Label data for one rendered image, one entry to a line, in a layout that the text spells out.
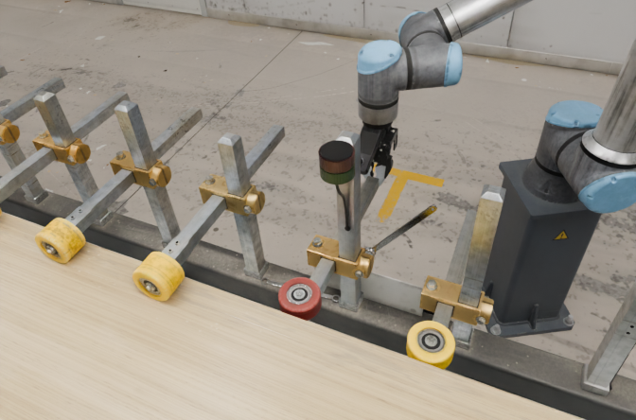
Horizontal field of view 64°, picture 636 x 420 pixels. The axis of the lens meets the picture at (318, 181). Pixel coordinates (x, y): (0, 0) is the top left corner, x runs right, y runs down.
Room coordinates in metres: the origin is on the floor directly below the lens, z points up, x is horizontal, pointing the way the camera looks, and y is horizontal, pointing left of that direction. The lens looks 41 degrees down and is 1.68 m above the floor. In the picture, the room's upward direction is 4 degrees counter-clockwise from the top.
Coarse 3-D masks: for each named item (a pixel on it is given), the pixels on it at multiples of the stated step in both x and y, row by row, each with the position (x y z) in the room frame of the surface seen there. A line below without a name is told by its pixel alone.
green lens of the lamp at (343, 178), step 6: (354, 168) 0.65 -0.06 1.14; (324, 174) 0.64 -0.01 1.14; (330, 174) 0.63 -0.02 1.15; (336, 174) 0.63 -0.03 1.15; (342, 174) 0.63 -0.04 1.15; (348, 174) 0.64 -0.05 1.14; (354, 174) 0.65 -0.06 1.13; (324, 180) 0.64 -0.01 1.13; (330, 180) 0.64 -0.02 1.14; (336, 180) 0.63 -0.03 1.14; (342, 180) 0.63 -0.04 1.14; (348, 180) 0.64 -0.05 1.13
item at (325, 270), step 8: (368, 176) 0.96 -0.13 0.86; (368, 184) 0.93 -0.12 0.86; (376, 184) 0.93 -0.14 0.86; (368, 192) 0.90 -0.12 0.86; (368, 200) 0.88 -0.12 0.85; (336, 232) 0.78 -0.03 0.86; (320, 264) 0.69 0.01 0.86; (328, 264) 0.69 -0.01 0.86; (320, 272) 0.67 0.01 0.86; (328, 272) 0.67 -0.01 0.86; (312, 280) 0.65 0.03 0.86; (320, 280) 0.65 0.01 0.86; (328, 280) 0.66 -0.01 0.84; (320, 288) 0.63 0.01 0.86
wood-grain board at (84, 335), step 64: (0, 256) 0.74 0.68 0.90; (0, 320) 0.58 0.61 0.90; (64, 320) 0.57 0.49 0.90; (128, 320) 0.56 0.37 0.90; (192, 320) 0.55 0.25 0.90; (256, 320) 0.54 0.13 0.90; (0, 384) 0.45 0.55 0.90; (64, 384) 0.44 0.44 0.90; (128, 384) 0.43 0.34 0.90; (192, 384) 0.42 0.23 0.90; (256, 384) 0.42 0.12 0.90; (320, 384) 0.41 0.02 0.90; (384, 384) 0.40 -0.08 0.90; (448, 384) 0.39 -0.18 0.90
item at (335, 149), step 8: (328, 144) 0.68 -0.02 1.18; (336, 144) 0.68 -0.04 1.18; (344, 144) 0.68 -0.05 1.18; (320, 152) 0.66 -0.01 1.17; (328, 152) 0.66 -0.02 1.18; (336, 152) 0.66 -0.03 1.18; (344, 152) 0.65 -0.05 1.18; (352, 152) 0.65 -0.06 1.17; (328, 160) 0.64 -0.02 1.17; (336, 160) 0.64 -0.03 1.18; (336, 184) 0.65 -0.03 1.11; (344, 200) 0.67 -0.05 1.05; (344, 208) 0.68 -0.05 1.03
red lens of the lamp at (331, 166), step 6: (324, 144) 0.68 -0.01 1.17; (318, 150) 0.67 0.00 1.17; (354, 150) 0.66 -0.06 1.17; (354, 156) 0.65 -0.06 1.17; (324, 162) 0.64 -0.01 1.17; (330, 162) 0.63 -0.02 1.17; (336, 162) 0.63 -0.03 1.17; (342, 162) 0.63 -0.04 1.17; (348, 162) 0.64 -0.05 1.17; (354, 162) 0.65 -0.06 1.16; (324, 168) 0.64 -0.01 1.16; (330, 168) 0.63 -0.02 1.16; (336, 168) 0.63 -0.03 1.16; (342, 168) 0.63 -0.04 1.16; (348, 168) 0.64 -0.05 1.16
